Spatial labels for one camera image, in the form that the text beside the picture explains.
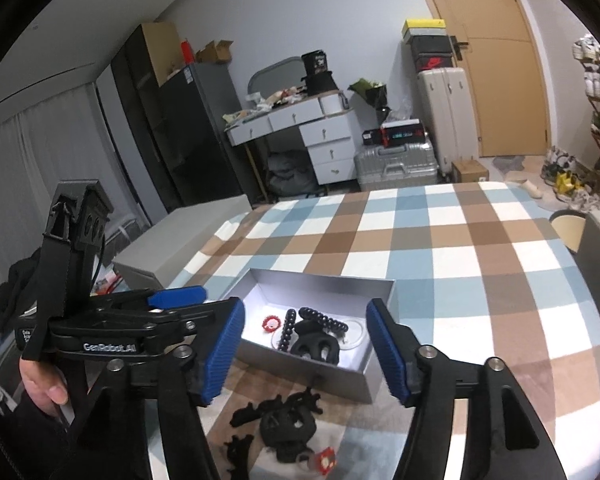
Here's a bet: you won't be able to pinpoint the grey bench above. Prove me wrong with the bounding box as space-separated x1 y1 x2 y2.
112 194 253 288

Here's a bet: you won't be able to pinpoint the black clothes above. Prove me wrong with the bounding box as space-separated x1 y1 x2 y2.
0 255 46 326

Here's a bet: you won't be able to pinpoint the red and black shoe box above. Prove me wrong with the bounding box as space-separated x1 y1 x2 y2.
414 54 456 72

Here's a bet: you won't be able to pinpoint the white upright suitcase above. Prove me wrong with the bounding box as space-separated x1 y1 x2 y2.
417 66 480 178

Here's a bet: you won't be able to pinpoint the wooden door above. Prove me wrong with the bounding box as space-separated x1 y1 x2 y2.
410 0 551 157

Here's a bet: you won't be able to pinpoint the beige slipper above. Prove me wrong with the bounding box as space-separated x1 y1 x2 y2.
505 175 545 200

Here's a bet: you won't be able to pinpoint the dark green bouquet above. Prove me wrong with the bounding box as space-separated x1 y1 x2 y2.
349 78 388 111

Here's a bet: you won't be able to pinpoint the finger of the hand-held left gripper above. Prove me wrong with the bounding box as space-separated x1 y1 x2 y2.
150 299 231 335
147 286 206 309

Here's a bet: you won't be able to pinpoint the arched grey mirror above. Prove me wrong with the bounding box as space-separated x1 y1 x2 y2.
247 56 306 96

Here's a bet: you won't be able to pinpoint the desk clutter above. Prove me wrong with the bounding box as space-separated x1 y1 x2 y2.
222 87 311 123

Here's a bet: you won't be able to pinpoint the checkered tablecloth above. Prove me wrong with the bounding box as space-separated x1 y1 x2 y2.
165 180 600 480

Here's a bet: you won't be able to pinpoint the black beaded bracelet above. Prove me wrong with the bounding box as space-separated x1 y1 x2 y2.
277 308 297 353

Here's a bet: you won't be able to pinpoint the black bag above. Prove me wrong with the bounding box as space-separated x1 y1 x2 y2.
300 71 338 95

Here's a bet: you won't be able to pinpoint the silver flat suitcase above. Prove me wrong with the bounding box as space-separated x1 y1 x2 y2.
354 140 438 192

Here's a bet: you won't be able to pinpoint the grey curtain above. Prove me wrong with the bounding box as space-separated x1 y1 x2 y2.
0 82 151 311

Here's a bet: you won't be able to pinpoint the black spiral hair tie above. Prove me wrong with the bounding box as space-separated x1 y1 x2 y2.
299 306 350 335

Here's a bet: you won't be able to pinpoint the black flat box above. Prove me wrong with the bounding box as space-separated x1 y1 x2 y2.
362 119 426 148

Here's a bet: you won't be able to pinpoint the grey floor mat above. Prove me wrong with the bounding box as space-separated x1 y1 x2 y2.
492 155 525 173

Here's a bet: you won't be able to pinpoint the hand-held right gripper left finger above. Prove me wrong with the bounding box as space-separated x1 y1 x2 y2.
69 299 246 480

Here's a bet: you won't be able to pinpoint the person's left hand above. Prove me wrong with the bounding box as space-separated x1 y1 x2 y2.
20 359 71 416

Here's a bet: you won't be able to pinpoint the shoe rack with shoes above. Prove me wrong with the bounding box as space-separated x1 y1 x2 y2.
572 34 600 136

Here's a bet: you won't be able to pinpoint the open cardboard boxes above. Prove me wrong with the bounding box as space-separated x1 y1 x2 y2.
195 40 235 65

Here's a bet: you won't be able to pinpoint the yellow lid shoe box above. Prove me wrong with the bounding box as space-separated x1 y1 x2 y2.
402 19 447 40

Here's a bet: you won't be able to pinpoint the person's left forearm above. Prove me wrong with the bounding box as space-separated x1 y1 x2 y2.
0 387 73 480

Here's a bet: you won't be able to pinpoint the dark refrigerator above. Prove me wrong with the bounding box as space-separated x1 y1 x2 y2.
157 63 253 206

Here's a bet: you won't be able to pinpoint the pile of shoes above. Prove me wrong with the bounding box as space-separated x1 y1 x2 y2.
540 146 600 211

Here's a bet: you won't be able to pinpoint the grey bag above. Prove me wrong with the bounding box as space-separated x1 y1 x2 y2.
267 150 316 196

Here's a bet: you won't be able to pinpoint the black wardrobe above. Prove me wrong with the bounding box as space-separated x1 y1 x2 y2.
111 22 181 211

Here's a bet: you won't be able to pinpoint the white desk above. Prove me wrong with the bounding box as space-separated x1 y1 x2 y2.
225 91 363 201

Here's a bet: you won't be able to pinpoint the silver gift box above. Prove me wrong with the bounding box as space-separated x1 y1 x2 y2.
228 267 397 404

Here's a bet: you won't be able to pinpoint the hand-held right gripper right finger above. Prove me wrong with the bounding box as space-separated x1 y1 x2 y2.
366 298 556 480

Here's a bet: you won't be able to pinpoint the small cardboard box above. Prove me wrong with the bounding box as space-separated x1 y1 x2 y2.
451 160 490 183

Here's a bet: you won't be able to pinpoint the clear hair tie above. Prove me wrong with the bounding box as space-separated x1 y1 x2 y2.
337 317 368 353

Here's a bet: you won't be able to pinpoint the round beige bin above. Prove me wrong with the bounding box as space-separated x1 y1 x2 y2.
550 212 588 253

